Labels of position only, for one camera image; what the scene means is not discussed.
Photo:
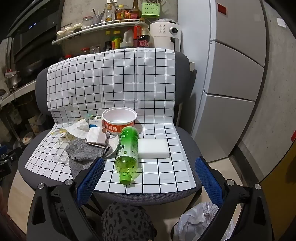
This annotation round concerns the green plastic bottle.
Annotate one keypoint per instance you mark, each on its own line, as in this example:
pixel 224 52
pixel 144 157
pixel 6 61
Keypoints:
pixel 126 153

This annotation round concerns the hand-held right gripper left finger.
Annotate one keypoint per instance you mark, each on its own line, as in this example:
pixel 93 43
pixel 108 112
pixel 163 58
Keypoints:
pixel 91 178

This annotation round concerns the large dark red-label bottle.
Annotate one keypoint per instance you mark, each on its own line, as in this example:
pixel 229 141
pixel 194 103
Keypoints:
pixel 143 34

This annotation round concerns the black wok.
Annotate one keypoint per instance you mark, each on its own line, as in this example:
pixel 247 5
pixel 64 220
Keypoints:
pixel 32 68

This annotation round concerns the crumpled white wrapper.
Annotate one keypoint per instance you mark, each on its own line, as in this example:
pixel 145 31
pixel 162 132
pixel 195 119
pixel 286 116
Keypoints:
pixel 77 129

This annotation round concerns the steel pot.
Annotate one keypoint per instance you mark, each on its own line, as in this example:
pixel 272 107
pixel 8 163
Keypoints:
pixel 13 80

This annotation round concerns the orange white paper bowl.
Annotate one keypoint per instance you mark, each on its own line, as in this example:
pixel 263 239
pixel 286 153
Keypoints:
pixel 111 127

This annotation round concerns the trash bin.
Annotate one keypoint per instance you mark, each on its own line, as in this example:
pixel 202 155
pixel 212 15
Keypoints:
pixel 177 231

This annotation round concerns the yellowish plastic wrapper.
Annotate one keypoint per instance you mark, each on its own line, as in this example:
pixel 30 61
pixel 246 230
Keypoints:
pixel 61 134

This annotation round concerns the clear glass condiment bottle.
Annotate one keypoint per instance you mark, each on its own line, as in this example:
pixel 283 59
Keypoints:
pixel 108 15

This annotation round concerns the green yellow sauce bottle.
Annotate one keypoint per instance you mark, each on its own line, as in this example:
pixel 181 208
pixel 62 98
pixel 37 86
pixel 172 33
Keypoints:
pixel 116 40

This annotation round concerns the tall dark red-label bottle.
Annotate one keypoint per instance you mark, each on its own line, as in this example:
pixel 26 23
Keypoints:
pixel 134 11

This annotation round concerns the white paper tissue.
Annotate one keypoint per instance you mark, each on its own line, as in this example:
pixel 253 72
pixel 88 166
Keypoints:
pixel 93 135

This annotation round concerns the green plastic basket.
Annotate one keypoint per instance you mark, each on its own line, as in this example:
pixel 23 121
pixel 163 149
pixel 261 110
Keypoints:
pixel 150 9

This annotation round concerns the red fridge magnet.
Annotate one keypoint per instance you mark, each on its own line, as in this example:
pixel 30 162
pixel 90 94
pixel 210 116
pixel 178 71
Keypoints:
pixel 222 9

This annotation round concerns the clear plastic wrapper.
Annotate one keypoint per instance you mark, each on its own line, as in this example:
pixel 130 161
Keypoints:
pixel 61 158

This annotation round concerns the slim dark sauce bottle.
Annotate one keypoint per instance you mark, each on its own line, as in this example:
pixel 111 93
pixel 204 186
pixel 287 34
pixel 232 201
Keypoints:
pixel 108 42

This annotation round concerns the leopard print clothing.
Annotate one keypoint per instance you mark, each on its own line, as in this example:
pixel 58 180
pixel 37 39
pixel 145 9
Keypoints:
pixel 127 222

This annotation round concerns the white kitchen appliance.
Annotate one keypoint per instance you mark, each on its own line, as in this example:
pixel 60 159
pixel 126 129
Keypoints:
pixel 161 34

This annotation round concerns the grey refrigerator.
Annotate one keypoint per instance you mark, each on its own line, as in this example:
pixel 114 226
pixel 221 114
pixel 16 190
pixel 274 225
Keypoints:
pixel 231 69

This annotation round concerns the kitchen counter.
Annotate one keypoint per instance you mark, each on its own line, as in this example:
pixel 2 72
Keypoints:
pixel 16 92

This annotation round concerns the clear plastic bin liner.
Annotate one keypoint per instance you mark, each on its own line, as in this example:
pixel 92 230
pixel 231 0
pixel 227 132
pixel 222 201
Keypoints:
pixel 196 220

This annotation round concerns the glass jar red lid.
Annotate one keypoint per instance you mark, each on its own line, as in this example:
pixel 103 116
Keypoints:
pixel 87 22

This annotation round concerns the black range hood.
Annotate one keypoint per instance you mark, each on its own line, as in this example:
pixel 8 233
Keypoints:
pixel 34 25

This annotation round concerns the white foam block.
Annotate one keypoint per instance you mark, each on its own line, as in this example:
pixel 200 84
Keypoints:
pixel 152 148

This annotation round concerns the white curved wall shelf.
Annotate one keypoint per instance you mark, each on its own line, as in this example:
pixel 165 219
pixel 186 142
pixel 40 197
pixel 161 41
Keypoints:
pixel 97 26

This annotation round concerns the small white green box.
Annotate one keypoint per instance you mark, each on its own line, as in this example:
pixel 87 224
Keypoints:
pixel 96 120

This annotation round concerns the white cloth piece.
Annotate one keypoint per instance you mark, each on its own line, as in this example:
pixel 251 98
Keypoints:
pixel 112 144

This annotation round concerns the grey rag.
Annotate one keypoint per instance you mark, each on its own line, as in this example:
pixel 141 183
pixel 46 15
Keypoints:
pixel 78 150

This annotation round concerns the amber oil bottle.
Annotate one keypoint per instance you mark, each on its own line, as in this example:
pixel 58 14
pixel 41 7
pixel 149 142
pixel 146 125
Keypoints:
pixel 120 14

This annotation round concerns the yellow door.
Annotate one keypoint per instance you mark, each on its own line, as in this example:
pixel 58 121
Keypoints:
pixel 282 197

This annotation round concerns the white checkered cloth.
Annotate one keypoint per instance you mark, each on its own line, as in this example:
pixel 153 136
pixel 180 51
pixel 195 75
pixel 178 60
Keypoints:
pixel 115 76

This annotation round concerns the utensil holder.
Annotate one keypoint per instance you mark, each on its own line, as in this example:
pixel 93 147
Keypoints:
pixel 99 18

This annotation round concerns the white plastic jug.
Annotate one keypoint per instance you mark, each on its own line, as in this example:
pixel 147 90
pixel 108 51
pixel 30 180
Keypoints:
pixel 126 40

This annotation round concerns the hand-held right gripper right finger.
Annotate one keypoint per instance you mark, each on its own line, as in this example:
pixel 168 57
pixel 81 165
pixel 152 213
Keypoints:
pixel 208 178

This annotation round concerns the white wall switch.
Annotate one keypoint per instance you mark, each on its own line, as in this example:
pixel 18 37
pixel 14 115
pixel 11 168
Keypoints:
pixel 281 22

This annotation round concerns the grey office chair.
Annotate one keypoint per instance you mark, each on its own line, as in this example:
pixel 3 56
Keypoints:
pixel 41 78

